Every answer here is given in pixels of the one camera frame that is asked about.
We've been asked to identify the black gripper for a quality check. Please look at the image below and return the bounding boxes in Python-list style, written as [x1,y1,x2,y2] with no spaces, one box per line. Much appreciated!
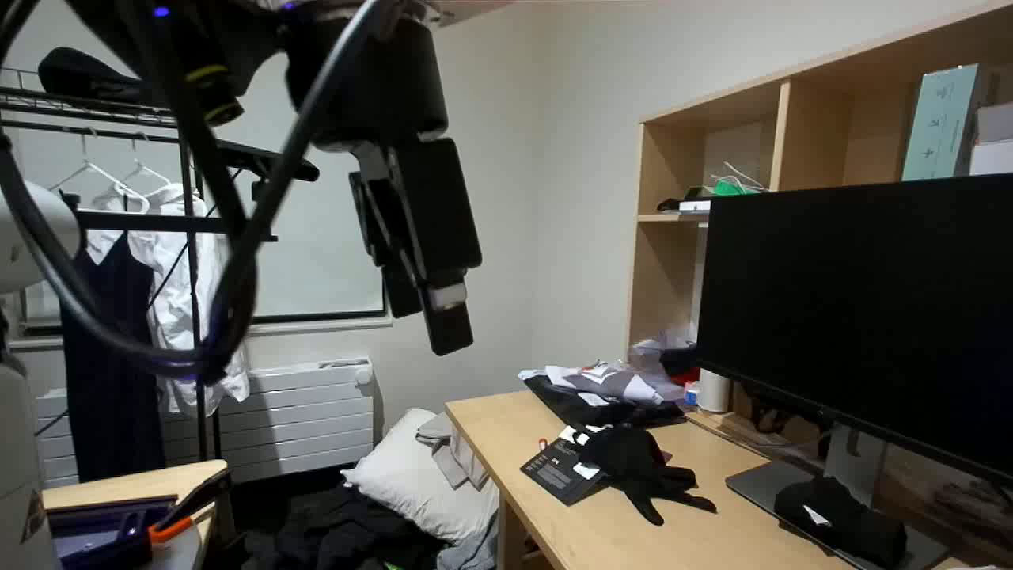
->
[286,0,481,355]

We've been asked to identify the white papers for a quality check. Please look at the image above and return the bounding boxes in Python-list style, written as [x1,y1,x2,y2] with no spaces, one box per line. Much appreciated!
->
[523,365,666,403]

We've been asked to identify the black cloth on desk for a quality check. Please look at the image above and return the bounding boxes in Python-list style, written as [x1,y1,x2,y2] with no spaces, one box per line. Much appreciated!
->
[582,425,717,525]

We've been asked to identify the black clothes rack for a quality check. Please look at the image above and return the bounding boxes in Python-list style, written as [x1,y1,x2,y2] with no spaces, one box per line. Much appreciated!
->
[0,89,281,468]

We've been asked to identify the white shirt on hanger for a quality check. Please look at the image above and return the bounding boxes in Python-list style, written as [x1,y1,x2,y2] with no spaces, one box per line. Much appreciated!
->
[84,163,251,416]

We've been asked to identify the white pillow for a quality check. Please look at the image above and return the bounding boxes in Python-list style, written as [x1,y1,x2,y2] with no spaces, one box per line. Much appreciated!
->
[342,407,499,542]

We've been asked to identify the black shopping bag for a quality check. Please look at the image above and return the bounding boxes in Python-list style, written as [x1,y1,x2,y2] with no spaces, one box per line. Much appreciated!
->
[525,377,685,427]

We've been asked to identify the clear plastic bag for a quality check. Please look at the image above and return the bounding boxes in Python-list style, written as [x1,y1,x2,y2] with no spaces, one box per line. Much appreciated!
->
[630,339,701,403]

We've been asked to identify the dark dress on hanger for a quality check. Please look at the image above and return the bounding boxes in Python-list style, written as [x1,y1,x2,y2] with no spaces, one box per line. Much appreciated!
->
[59,236,164,481]

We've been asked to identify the dark clothes pile on floor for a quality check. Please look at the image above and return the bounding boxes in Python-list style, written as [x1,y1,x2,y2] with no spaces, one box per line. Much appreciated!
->
[237,488,445,570]

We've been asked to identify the wooden shelf unit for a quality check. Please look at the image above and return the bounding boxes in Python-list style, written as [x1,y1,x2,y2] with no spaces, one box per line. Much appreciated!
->
[628,0,1013,343]

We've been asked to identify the black computer monitor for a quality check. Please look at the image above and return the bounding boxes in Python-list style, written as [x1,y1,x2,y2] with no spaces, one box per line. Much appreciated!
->
[694,170,1013,488]

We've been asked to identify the black pouch on monitor base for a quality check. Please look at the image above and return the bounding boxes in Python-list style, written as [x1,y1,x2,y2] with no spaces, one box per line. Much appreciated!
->
[776,479,906,570]

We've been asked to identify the teal book on shelf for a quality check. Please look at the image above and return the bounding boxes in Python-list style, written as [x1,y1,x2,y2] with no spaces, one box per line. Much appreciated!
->
[901,62,978,181]

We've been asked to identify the white wall radiator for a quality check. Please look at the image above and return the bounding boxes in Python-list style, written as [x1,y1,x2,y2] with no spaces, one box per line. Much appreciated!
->
[36,359,378,483]

